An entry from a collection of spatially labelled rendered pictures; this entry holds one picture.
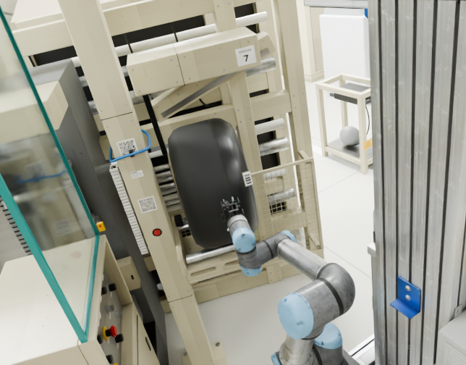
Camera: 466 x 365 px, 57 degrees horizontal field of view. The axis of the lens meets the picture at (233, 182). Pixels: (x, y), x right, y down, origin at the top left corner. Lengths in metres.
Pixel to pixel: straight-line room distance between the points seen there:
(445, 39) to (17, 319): 1.43
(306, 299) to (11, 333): 0.92
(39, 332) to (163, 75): 1.18
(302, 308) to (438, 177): 0.47
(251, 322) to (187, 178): 1.44
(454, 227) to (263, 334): 1.97
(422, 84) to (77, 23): 1.22
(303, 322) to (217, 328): 1.84
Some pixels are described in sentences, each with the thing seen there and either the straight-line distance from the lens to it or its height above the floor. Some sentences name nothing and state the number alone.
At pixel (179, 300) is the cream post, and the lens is 2.37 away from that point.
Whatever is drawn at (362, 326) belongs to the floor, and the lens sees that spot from 2.90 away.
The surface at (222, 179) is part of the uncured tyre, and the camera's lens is 1.79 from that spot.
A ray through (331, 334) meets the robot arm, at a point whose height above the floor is 0.94.
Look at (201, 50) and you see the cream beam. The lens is 2.05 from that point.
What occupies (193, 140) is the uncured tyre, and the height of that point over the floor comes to 1.47.
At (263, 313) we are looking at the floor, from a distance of 3.02.
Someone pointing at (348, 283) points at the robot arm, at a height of 1.32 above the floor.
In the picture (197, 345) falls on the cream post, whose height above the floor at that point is 0.25.
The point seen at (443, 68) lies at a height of 1.90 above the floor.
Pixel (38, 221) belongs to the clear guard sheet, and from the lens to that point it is 1.27.
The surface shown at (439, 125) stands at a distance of 1.02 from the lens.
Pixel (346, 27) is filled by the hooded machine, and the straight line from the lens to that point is 5.67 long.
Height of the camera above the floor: 2.21
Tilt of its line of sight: 30 degrees down
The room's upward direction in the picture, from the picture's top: 13 degrees counter-clockwise
